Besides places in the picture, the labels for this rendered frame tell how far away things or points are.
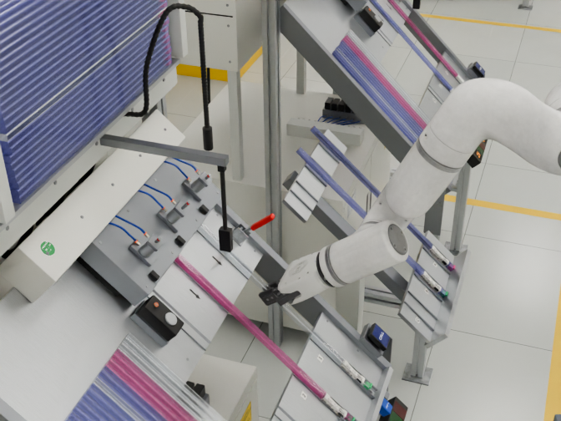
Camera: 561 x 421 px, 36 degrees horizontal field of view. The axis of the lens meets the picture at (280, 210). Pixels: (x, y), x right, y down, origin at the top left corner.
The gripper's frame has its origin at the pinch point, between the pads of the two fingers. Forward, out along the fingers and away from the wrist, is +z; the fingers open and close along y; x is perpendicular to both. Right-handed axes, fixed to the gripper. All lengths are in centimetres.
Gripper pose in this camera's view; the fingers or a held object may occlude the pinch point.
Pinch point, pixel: (271, 293)
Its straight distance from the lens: 178.2
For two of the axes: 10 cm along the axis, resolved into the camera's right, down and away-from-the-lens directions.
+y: -3.3, 5.3, -7.8
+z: -7.4, 3.7, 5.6
